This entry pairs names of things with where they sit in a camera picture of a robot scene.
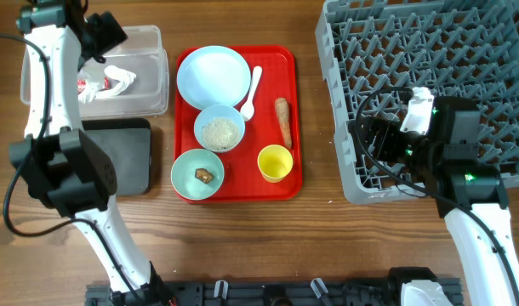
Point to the red snack wrapper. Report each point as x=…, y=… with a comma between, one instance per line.
x=92, y=85

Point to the carrot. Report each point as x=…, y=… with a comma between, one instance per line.
x=283, y=117

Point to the light blue bowl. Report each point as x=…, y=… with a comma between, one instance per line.
x=207, y=115

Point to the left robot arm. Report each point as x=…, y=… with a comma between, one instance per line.
x=63, y=167

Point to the grey dishwasher rack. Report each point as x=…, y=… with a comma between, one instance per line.
x=469, y=49

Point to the light blue plate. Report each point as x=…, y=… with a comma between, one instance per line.
x=213, y=75

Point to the brown food scrap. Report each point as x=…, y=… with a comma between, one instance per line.
x=204, y=175

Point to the pile of white rice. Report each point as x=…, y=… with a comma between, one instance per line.
x=220, y=134

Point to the mint green bowl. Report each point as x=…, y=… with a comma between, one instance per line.
x=183, y=174

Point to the red serving tray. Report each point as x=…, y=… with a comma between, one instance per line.
x=243, y=180

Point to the white tissue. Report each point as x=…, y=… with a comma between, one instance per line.
x=120, y=80

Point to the clear plastic bin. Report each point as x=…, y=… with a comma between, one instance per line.
x=141, y=53

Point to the black tray bin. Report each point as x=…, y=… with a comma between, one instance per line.
x=127, y=141

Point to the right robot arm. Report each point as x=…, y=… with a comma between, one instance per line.
x=435, y=152

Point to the white plastic spoon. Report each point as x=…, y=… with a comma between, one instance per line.
x=247, y=109

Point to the yellow cup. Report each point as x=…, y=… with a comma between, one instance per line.
x=275, y=162

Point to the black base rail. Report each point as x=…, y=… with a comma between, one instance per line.
x=352, y=292

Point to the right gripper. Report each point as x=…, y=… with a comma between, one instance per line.
x=388, y=131

